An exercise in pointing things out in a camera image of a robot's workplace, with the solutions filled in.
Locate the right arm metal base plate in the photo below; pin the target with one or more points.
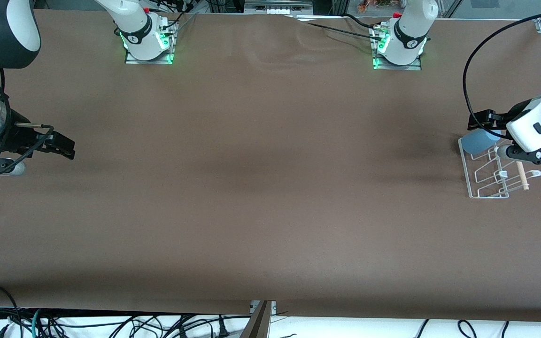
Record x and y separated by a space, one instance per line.
132 60

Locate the brown table cover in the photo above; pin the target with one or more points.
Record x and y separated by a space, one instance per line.
270 211

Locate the orange background object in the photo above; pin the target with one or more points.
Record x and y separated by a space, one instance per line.
376 4

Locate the dark angled bar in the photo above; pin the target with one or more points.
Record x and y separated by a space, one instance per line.
257 324

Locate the wooden dowel rod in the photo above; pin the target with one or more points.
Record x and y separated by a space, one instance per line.
522 176

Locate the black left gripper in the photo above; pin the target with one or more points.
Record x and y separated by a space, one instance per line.
504 119

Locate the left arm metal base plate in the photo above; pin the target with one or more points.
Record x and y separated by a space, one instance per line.
413 67

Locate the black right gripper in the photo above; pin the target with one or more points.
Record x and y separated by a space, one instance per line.
18 136

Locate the white power strip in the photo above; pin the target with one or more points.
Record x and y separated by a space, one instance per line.
277 9

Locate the grey metal table bracket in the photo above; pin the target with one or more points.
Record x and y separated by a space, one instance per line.
273 307

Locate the blue plastic cup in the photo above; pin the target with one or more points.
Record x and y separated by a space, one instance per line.
477 143

